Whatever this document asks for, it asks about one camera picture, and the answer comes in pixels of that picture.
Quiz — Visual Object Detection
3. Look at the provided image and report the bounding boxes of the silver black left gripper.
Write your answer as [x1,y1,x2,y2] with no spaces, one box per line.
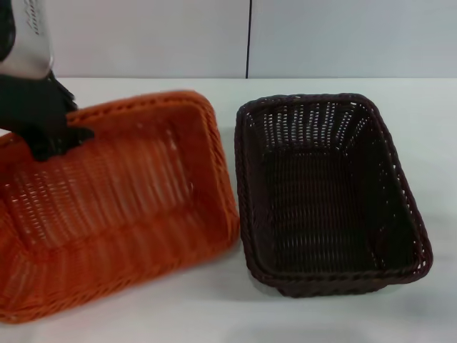
[0,0,96,162]

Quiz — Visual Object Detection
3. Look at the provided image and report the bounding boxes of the orange woven plastic basket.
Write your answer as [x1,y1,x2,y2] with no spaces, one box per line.
[0,89,239,315]

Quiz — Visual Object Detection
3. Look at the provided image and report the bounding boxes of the dark brown woven basket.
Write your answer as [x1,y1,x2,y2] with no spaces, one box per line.
[234,92,434,297]

